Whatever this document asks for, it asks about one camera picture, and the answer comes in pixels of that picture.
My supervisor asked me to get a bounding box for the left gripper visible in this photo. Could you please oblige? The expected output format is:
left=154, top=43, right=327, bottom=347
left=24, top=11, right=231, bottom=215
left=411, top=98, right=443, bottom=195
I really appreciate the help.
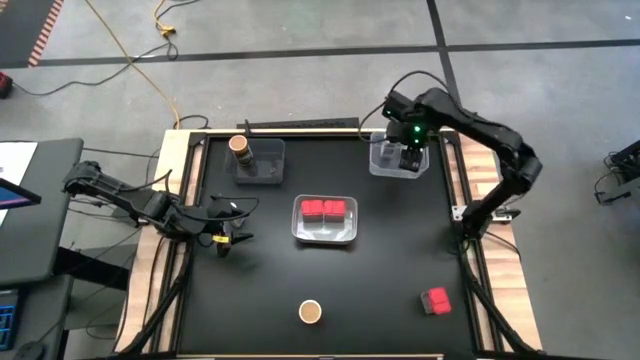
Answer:
left=199, top=198, right=256, bottom=259

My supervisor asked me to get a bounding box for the red-lidded smoked paprika tin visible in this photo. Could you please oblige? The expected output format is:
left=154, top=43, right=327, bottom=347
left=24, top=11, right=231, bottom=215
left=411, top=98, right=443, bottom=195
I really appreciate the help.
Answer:
left=300, top=199, right=325, bottom=224
left=419, top=286, right=453, bottom=317
left=323, top=199, right=348, bottom=224

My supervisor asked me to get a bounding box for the brown-capped spice jar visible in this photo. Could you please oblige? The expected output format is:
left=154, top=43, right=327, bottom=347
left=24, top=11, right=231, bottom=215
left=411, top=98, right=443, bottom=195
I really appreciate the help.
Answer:
left=298, top=299, right=323, bottom=325
left=227, top=133, right=261, bottom=179

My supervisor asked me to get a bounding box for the clear plastic bin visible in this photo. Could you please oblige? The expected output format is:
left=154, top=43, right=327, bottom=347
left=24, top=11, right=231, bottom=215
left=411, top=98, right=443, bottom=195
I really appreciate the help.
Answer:
left=368, top=130, right=430, bottom=180

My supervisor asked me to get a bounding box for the dark grey translucent bin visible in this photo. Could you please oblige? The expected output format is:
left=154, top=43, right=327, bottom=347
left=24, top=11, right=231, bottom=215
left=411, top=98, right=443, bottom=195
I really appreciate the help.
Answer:
left=223, top=138, right=287, bottom=187

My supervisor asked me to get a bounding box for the white plastic bin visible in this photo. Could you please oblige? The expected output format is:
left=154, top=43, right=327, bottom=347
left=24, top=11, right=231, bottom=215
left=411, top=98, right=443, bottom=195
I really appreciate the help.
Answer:
left=291, top=194, right=360, bottom=246

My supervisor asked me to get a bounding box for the long black floor bar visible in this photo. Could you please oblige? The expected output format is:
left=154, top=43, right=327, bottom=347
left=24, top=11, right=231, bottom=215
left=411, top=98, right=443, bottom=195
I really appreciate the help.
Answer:
left=236, top=117, right=361, bottom=131

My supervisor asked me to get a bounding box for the black desk base bar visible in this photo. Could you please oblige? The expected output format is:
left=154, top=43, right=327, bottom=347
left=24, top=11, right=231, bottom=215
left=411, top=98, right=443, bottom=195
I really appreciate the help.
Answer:
left=53, top=245, right=132, bottom=292

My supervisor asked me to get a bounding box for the grey desk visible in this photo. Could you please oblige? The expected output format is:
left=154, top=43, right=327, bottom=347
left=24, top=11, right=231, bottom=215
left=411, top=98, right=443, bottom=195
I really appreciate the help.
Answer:
left=0, top=138, right=85, bottom=289

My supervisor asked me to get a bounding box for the tablet with lit screen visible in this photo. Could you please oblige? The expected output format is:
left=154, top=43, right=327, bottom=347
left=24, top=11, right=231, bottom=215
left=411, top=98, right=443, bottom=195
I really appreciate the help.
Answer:
left=0, top=177, right=43, bottom=211

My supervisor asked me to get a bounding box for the white paper sheet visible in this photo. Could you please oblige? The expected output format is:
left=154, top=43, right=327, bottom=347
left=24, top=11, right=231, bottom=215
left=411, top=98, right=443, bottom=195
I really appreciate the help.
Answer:
left=0, top=141, right=39, bottom=226

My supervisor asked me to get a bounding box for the black computer mouse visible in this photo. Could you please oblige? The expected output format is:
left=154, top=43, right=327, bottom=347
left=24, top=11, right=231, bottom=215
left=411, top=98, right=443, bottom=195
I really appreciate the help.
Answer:
left=12, top=339, right=49, bottom=360

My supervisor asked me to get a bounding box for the keyboard with lit keys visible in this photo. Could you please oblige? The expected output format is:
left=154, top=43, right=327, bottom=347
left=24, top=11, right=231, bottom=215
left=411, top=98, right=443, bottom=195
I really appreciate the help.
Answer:
left=0, top=287, right=22, bottom=352

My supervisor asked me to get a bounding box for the black mat orange striped edge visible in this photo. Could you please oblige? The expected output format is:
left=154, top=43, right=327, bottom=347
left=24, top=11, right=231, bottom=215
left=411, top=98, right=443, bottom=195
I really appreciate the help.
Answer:
left=0, top=0, right=66, bottom=69

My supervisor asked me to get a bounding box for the black floor cable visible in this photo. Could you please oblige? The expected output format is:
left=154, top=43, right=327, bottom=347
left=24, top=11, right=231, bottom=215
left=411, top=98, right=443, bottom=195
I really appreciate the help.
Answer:
left=9, top=30, right=181, bottom=97

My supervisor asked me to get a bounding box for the black equipment with cables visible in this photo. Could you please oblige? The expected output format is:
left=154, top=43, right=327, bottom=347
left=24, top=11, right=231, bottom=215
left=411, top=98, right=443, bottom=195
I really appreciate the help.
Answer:
left=593, top=138, right=640, bottom=205

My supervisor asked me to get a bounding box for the yellow extension cord plug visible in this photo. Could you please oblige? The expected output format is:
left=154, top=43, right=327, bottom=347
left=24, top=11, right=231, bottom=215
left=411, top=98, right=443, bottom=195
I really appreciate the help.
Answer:
left=152, top=0, right=177, bottom=37

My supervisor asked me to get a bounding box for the thin yellow floor cable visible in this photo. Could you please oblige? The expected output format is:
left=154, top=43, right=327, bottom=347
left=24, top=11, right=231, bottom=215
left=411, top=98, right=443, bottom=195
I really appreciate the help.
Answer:
left=83, top=0, right=181, bottom=130

